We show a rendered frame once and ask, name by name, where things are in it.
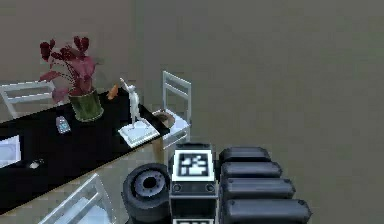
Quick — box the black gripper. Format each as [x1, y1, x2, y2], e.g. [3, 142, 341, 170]
[121, 162, 172, 224]

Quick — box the white slatted chair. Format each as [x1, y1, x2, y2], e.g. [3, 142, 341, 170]
[37, 173, 118, 224]
[0, 79, 58, 120]
[152, 70, 193, 150]

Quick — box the brown round object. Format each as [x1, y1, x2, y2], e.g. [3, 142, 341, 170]
[156, 111, 176, 129]

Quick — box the black dining table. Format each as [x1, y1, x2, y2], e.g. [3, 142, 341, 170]
[0, 87, 172, 216]

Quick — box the white human figure statue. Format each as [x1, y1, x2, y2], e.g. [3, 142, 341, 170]
[117, 77, 161, 149]

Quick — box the small orange object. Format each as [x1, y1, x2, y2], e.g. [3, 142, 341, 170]
[106, 83, 120, 101]

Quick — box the grey remote control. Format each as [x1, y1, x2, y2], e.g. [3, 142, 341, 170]
[55, 115, 72, 135]

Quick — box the small grey object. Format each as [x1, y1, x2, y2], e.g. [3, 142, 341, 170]
[28, 159, 45, 170]

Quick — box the red-leaved plant in green pot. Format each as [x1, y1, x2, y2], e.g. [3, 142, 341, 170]
[38, 35, 105, 123]

